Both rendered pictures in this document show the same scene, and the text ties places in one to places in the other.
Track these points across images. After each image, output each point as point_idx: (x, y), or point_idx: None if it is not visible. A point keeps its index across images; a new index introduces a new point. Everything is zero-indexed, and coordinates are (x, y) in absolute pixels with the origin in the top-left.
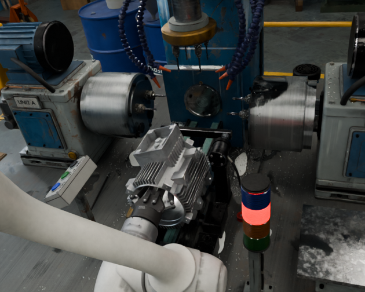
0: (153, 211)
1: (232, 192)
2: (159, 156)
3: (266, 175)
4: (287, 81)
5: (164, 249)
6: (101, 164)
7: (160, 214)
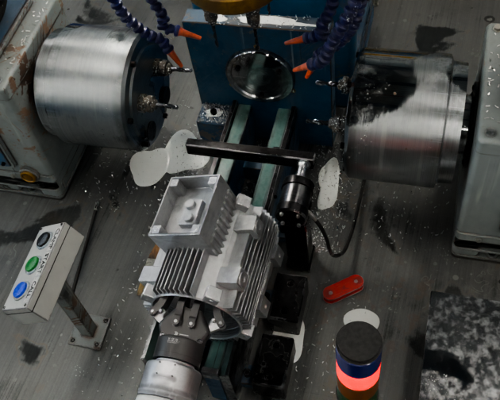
0: (193, 346)
1: (314, 247)
2: (194, 242)
3: (372, 208)
4: (416, 75)
5: None
6: (80, 182)
7: (203, 345)
